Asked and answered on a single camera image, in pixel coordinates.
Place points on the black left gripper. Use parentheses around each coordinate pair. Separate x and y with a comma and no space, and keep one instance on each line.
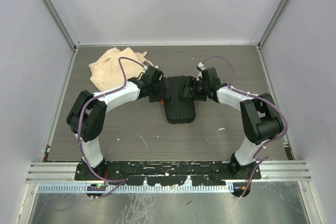
(164,94)

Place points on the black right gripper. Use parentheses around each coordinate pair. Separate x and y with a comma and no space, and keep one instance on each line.
(190,83)

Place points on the black plastic tool case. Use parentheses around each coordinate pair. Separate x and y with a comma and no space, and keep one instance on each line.
(178,110)

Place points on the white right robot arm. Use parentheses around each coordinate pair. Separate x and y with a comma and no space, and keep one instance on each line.
(262,121)

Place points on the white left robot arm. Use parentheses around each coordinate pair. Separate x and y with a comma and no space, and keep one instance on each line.
(87,115)

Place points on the beige cloth bag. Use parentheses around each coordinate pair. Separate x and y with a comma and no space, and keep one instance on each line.
(115,65)

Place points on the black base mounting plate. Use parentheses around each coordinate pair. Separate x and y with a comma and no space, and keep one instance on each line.
(207,173)

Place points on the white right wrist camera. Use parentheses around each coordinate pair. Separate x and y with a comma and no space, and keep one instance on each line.
(200,66)

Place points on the aluminium front rail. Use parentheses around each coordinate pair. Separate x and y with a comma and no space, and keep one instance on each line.
(56,172)

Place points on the perforated cable tray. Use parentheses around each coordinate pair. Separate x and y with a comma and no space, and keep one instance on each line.
(97,188)

